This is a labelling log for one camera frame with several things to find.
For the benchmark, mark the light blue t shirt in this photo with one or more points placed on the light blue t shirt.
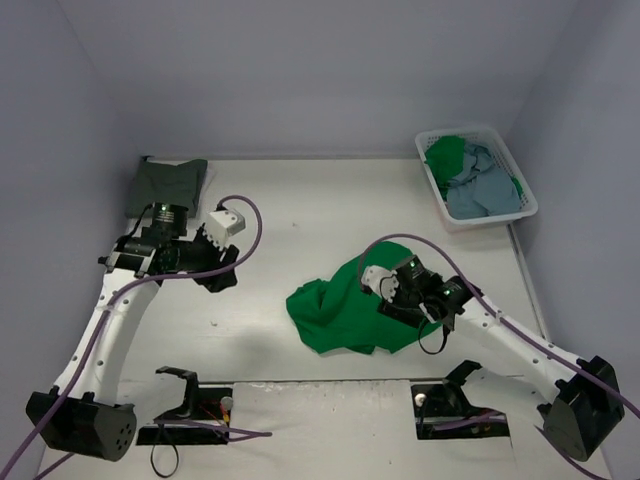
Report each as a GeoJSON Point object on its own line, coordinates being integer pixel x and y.
{"type": "Point", "coordinates": [481, 188]}

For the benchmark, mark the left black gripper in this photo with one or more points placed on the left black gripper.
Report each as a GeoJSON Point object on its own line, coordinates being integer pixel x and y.
{"type": "Point", "coordinates": [214, 265]}

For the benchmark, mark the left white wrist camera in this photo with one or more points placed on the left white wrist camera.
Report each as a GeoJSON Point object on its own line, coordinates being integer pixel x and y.
{"type": "Point", "coordinates": [221, 225]}

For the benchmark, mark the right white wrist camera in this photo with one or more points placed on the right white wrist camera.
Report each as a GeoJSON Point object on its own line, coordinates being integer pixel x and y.
{"type": "Point", "coordinates": [381, 281]}

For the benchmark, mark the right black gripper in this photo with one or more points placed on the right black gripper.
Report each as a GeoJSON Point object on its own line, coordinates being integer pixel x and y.
{"type": "Point", "coordinates": [398, 306]}

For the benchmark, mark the white laundry basket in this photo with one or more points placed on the white laundry basket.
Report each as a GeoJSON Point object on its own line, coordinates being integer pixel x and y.
{"type": "Point", "coordinates": [488, 137]}

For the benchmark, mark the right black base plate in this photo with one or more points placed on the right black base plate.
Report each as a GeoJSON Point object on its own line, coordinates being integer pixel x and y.
{"type": "Point", "coordinates": [442, 413]}

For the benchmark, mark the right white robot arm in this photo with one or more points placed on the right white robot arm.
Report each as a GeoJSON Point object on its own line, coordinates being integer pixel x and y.
{"type": "Point", "coordinates": [575, 403]}

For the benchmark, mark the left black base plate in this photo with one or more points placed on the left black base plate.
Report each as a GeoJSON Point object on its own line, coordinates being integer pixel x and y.
{"type": "Point", "coordinates": [208, 410]}

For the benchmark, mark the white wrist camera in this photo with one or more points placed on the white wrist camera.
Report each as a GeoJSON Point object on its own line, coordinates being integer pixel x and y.
{"type": "Point", "coordinates": [381, 281]}
{"type": "Point", "coordinates": [221, 225]}

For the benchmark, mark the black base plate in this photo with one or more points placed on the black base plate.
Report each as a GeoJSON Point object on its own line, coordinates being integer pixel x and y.
{"type": "Point", "coordinates": [442, 413]}
{"type": "Point", "coordinates": [208, 410]}

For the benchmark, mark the grey t shirt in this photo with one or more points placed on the grey t shirt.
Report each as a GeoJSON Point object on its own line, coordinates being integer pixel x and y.
{"type": "Point", "coordinates": [157, 182]}

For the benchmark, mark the green t shirt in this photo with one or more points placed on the green t shirt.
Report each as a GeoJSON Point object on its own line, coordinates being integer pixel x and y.
{"type": "Point", "coordinates": [335, 314]}
{"type": "Point", "coordinates": [445, 159]}

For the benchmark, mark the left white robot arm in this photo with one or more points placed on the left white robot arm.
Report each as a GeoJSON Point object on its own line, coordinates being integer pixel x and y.
{"type": "Point", "coordinates": [84, 413]}

